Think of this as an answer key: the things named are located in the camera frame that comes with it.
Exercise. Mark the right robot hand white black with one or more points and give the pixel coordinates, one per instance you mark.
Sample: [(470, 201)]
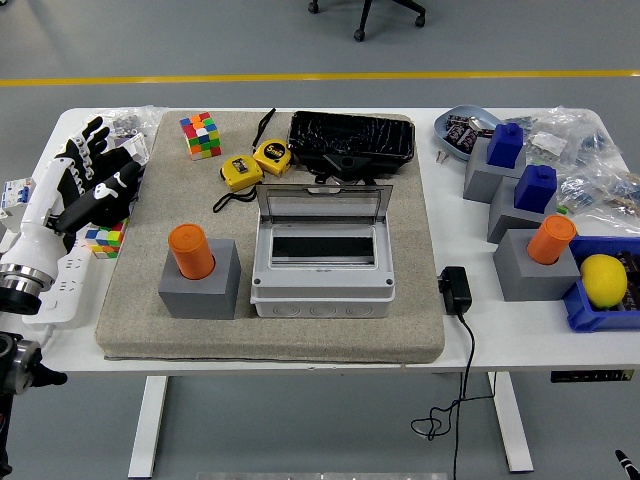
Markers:
[(625, 460)]

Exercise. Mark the blue-grey bowl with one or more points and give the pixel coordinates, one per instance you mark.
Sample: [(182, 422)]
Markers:
[(475, 112)]

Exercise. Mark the white circuit breaker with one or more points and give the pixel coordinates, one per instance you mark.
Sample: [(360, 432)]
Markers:
[(12, 195)]

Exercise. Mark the dark packets stack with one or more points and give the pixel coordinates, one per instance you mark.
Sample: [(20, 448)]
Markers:
[(632, 270)]

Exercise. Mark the black plastic bracket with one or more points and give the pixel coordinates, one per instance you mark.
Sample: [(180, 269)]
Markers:
[(345, 162)]

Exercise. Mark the yellow tape measure 5m print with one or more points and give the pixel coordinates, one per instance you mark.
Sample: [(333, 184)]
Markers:
[(272, 156)]

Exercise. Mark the clear bag of screws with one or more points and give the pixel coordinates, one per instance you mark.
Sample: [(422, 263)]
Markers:
[(132, 122)]

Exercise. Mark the white table leg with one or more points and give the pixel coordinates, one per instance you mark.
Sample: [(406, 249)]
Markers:
[(512, 425), (147, 425)]

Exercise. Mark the small green connector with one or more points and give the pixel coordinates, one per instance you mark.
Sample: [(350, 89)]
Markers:
[(563, 209)]

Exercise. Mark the dark printed packet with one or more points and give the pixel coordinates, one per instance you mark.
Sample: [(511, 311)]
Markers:
[(461, 137), (456, 120)]

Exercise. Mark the colourful puzzle cube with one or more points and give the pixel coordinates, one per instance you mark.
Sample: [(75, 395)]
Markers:
[(201, 136), (105, 242)]

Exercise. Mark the black table control panel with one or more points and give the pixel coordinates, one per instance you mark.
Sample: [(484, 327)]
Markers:
[(590, 376)]

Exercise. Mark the white power strip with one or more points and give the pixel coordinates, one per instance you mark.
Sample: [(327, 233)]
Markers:
[(65, 300)]

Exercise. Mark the grey block holder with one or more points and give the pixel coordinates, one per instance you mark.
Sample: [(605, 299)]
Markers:
[(507, 220), (530, 282), (482, 182)]

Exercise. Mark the black office chair base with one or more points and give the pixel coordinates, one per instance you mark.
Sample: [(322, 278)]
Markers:
[(365, 15)]

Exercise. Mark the smoky transparent box lid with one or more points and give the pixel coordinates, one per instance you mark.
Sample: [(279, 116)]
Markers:
[(320, 205)]

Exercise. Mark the black power adapter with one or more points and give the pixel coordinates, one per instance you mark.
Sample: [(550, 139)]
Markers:
[(456, 290)]

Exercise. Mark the white labelled small box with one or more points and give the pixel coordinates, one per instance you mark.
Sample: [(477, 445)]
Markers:
[(136, 149)]

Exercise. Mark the blue plastic bin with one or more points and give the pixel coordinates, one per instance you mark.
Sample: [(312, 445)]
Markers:
[(600, 320)]

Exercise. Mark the black plastic tray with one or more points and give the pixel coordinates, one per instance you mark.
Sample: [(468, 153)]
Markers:
[(350, 135)]

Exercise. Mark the grey electrical junction box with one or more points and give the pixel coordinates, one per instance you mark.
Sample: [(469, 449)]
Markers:
[(320, 290)]

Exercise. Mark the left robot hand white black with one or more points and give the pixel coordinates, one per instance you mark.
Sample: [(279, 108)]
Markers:
[(42, 200)]

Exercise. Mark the blue block battery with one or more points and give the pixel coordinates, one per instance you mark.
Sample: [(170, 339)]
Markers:
[(505, 145), (535, 190)]

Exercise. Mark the grey block with round hole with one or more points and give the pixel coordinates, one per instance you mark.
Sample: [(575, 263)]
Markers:
[(200, 300)]

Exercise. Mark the orange cylinder battery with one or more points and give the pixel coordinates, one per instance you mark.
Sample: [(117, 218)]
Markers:
[(550, 240), (187, 250)]

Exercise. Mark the clear bag of small parts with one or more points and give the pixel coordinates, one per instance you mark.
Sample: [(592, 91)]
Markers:
[(565, 135), (595, 180), (620, 210)]

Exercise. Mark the grey-brown mat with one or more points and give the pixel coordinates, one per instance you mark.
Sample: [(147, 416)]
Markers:
[(150, 340)]

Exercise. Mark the yellow lemon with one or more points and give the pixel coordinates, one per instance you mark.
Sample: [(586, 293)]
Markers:
[(604, 280)]

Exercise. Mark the yellow tape measure label window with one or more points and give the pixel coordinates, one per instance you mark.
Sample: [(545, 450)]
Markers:
[(241, 172)]

